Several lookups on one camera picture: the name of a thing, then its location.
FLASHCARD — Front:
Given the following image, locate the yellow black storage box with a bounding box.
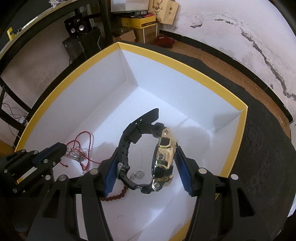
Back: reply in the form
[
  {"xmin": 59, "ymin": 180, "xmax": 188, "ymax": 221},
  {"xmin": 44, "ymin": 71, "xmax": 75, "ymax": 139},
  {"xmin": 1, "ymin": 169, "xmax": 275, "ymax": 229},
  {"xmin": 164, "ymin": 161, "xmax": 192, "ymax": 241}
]
[{"xmin": 121, "ymin": 15, "xmax": 156, "ymax": 29}]

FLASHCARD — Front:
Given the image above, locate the red bead bracelet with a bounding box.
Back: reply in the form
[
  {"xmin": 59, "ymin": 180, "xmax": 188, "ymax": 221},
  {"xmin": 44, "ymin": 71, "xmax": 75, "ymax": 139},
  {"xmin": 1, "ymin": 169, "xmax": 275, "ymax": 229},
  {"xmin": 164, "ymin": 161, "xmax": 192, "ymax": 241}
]
[{"xmin": 101, "ymin": 185, "xmax": 129, "ymax": 202}]

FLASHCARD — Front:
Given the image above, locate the white paper shopping bag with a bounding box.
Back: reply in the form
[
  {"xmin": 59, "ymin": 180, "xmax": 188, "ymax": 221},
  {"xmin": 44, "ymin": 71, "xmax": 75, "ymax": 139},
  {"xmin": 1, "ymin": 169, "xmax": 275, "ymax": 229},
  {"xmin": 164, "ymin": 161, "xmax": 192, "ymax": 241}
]
[{"xmin": 110, "ymin": 0, "xmax": 149, "ymax": 13}]

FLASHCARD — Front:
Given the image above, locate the red string bracelet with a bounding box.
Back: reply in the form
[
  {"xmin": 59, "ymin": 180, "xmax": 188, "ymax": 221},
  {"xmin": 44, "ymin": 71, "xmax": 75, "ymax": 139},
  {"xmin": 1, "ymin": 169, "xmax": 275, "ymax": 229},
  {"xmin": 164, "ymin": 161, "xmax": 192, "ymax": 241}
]
[{"xmin": 59, "ymin": 131, "xmax": 102, "ymax": 175}]

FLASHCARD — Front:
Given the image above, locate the red cloth on floor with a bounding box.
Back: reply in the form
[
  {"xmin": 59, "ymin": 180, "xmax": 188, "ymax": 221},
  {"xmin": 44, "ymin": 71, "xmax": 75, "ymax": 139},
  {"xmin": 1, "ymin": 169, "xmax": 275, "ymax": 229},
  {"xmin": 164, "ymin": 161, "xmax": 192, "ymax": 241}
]
[{"xmin": 153, "ymin": 36, "xmax": 175, "ymax": 49}]

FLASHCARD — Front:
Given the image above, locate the black patterned table cloth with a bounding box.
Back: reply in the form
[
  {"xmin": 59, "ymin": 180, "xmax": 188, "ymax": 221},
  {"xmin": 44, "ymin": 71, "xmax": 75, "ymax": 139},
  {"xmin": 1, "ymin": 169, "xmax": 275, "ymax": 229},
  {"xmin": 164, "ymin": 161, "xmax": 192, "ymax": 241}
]
[{"xmin": 133, "ymin": 43, "xmax": 295, "ymax": 240}]

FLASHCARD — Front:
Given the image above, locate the brown paper shopping bag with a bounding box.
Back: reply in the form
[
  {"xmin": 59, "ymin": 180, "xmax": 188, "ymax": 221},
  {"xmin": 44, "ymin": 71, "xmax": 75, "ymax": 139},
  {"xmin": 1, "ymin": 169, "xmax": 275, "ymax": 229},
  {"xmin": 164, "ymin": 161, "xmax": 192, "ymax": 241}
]
[{"xmin": 149, "ymin": 0, "xmax": 179, "ymax": 25}]

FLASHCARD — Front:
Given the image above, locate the yellow white cardboard box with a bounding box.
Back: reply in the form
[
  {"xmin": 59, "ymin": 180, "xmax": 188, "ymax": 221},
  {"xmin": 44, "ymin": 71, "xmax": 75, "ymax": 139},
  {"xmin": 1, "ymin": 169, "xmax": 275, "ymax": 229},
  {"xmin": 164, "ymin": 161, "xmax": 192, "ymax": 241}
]
[{"xmin": 16, "ymin": 43, "xmax": 248, "ymax": 240}]

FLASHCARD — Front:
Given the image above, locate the black speaker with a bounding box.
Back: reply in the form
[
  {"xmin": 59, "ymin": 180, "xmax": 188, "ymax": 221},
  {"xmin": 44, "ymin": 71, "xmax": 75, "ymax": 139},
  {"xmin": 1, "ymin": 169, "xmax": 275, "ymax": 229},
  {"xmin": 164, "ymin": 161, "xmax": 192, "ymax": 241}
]
[{"xmin": 64, "ymin": 15, "xmax": 92, "ymax": 37}]

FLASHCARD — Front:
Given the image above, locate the gold black wrist watch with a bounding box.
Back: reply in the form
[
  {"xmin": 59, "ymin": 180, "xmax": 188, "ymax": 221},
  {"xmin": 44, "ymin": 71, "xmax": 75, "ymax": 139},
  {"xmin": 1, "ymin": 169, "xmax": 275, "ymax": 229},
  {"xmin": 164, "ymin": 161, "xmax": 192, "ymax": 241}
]
[{"xmin": 116, "ymin": 108, "xmax": 177, "ymax": 194}]

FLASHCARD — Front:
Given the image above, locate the small silver ring pendant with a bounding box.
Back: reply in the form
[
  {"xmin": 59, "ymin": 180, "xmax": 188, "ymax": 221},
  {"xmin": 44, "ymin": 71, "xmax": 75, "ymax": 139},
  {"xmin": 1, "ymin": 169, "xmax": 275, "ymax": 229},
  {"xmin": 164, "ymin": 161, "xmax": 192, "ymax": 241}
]
[{"xmin": 129, "ymin": 170, "xmax": 144, "ymax": 180}]

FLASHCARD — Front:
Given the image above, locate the dark wooden desk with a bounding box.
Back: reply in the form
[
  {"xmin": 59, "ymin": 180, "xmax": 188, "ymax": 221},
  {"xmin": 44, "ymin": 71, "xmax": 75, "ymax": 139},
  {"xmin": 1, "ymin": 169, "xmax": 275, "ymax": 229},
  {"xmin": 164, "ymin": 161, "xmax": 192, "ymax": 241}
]
[{"xmin": 0, "ymin": 0, "xmax": 114, "ymax": 130}]

